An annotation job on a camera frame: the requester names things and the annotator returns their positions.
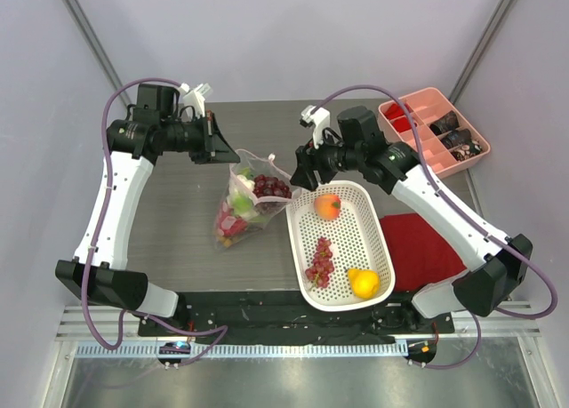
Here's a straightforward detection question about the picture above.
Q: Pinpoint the dark purple grape bunch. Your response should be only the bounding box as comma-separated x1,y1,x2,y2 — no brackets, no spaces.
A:
253,174,292,215

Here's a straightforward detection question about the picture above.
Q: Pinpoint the pink dragon fruit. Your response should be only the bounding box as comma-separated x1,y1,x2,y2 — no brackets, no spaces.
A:
214,201,248,238

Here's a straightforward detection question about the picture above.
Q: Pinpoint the red grape bunch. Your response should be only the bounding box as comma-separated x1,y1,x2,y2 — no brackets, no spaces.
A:
304,236,335,290

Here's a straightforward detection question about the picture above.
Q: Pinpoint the pink divided tray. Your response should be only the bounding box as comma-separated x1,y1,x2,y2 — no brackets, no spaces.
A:
378,87,491,178

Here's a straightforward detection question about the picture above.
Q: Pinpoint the dark patterned cup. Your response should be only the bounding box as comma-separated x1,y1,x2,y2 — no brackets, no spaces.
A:
441,129,483,162
429,110,460,136

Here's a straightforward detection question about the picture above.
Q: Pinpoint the dark patterned cup upper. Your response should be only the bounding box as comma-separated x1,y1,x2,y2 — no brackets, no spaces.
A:
429,110,460,136

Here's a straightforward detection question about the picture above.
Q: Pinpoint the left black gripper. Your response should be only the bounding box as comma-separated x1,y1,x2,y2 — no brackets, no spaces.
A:
160,110,240,164

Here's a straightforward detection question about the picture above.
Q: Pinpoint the clear pink-dotted zip bag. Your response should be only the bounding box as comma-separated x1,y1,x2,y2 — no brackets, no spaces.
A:
213,148,301,249

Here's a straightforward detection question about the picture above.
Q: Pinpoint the white perforated plastic basket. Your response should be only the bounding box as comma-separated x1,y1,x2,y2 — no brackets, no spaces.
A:
285,180,396,312

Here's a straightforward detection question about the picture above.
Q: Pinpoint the yellow lemon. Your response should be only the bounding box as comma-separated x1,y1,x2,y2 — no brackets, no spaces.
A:
347,268,381,300

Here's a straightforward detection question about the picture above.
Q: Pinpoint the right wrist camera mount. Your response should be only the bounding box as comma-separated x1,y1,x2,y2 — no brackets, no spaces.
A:
300,106,331,149

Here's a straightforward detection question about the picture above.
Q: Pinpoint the white slotted cable duct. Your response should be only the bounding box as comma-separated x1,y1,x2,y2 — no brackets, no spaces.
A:
75,340,408,359

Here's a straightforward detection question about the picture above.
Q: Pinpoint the yellow-brown longan bunch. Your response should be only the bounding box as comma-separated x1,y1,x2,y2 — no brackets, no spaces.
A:
217,236,236,249

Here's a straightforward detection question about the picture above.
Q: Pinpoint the red cloth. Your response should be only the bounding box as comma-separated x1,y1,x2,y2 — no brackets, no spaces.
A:
380,213,467,292

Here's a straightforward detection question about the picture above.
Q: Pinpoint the left aluminium frame post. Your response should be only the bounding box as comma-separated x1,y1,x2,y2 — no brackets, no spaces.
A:
61,0,124,91

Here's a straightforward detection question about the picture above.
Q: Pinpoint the right aluminium frame post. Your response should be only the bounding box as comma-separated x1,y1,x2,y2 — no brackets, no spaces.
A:
448,0,518,104

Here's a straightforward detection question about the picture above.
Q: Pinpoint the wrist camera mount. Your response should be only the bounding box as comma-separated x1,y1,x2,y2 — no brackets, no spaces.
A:
300,106,331,149
178,83,212,117

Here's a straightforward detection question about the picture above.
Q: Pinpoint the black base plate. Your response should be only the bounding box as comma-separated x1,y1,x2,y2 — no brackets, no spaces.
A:
137,290,457,345

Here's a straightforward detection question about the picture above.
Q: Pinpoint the red pieces upper compartment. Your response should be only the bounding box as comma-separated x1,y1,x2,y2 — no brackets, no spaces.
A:
384,102,413,120

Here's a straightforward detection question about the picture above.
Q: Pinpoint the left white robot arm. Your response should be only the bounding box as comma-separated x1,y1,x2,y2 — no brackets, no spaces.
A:
55,81,239,336

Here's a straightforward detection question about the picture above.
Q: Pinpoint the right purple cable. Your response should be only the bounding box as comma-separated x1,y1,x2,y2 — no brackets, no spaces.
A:
310,84,559,370

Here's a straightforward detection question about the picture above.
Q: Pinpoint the orange peach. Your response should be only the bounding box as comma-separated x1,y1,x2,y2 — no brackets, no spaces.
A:
314,193,341,220

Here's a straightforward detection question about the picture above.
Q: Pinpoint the aluminium frame post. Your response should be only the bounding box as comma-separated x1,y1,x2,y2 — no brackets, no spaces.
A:
61,0,124,91
448,0,518,104

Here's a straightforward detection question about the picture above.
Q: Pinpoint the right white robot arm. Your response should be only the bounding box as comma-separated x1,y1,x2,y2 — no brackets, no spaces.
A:
291,106,533,332

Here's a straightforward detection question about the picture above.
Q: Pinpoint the purple cable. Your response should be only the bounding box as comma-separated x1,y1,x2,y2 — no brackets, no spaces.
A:
82,76,228,365
310,84,559,370

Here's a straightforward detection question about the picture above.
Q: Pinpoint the dark patterned cup lower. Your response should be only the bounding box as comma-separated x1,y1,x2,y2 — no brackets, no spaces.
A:
441,129,483,162

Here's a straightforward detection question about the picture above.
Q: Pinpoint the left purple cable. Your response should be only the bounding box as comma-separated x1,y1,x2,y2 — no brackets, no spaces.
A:
82,76,228,365

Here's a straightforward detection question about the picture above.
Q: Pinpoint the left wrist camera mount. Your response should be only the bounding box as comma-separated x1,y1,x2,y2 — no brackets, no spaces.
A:
178,83,212,117

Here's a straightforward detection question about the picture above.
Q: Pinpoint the white cauliflower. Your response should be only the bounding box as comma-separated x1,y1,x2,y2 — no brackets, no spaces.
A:
226,168,260,221

